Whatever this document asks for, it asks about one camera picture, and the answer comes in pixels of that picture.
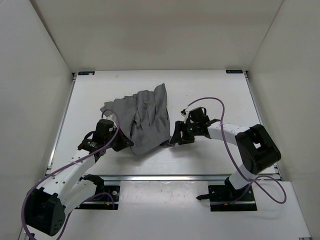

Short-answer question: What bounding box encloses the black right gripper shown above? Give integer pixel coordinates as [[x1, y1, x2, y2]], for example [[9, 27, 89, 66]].
[[170, 121, 200, 145]]

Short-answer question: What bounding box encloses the grey pleated skirt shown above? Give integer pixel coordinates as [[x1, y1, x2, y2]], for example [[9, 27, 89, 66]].
[[100, 83, 172, 155]]

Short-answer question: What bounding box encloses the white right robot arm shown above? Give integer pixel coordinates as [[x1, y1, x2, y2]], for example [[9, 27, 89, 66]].
[[170, 107, 281, 204]]

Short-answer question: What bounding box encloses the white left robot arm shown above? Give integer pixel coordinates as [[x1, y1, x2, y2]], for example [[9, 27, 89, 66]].
[[21, 119, 134, 236]]

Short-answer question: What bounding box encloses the blue label left corner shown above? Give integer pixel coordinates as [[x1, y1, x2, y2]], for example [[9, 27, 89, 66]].
[[77, 71, 95, 76]]

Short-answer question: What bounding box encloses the blue label corner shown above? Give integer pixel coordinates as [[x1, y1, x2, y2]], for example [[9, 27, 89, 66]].
[[77, 71, 95, 76], [225, 69, 243, 74]]

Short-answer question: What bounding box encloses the blue label right corner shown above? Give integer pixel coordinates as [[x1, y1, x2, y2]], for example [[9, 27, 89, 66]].
[[225, 69, 243, 74]]

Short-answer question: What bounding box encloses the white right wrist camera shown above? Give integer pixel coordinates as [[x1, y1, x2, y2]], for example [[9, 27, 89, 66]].
[[180, 108, 190, 123]]

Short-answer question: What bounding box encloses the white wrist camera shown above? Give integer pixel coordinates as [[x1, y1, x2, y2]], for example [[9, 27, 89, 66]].
[[106, 113, 117, 122], [180, 108, 190, 123]]

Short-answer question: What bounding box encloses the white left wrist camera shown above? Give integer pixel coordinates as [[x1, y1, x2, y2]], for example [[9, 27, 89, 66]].
[[106, 113, 117, 122]]

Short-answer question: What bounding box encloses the aluminium rail along table front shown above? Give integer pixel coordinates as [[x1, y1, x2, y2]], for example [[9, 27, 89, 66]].
[[94, 174, 285, 183]]

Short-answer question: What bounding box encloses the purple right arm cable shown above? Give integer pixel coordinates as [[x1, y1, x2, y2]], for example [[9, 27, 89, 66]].
[[186, 96, 288, 206]]

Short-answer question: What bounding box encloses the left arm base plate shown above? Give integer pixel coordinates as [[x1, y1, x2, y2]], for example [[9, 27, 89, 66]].
[[76, 181, 121, 211]]

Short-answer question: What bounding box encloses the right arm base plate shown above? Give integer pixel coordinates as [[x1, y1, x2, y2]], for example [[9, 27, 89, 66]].
[[208, 183, 258, 212]]

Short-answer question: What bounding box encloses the aluminium rail left table edge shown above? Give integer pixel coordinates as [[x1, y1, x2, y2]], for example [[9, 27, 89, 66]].
[[45, 72, 78, 175]]

